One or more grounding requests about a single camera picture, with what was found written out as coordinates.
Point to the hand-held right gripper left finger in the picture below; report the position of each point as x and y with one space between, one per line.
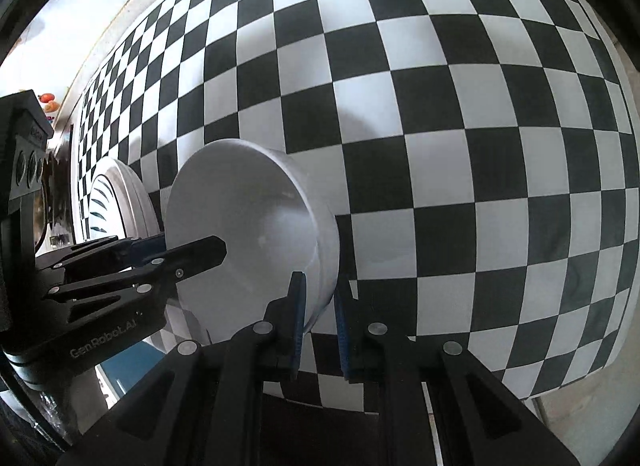
298 316

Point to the white bowl with dark rim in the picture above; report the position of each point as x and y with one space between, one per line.
250 206

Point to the black white checkered cloth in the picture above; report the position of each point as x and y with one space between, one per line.
450 145

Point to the colourful wall stickers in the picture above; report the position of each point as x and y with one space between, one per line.
47 101

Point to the striped white plate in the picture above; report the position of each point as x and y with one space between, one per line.
102 206

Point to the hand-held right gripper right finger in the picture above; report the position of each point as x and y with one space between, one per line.
342 336

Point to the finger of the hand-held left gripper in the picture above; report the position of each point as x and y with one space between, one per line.
110 248
200 256

